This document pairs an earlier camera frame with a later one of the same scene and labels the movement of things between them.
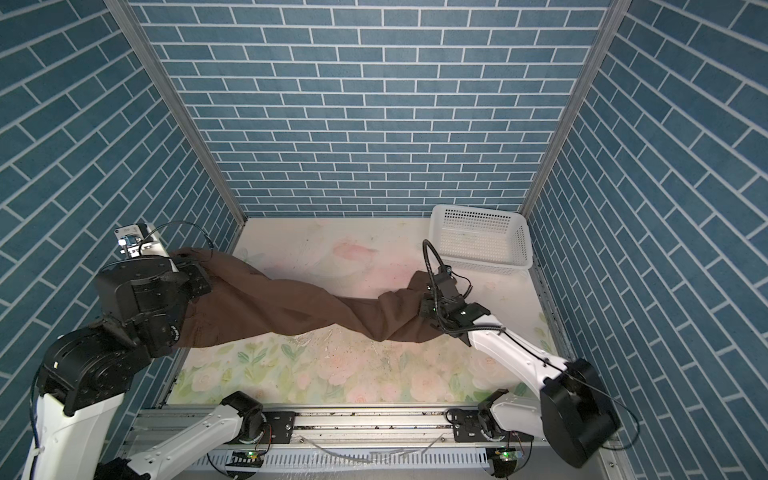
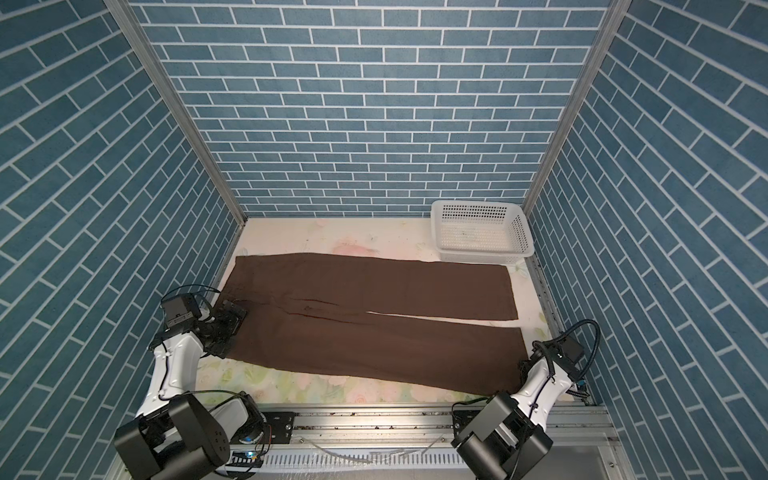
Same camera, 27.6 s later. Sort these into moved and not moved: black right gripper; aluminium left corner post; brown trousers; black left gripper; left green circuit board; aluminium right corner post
Moved: black left gripper; brown trousers; black right gripper
Not moved: aluminium left corner post; left green circuit board; aluminium right corner post
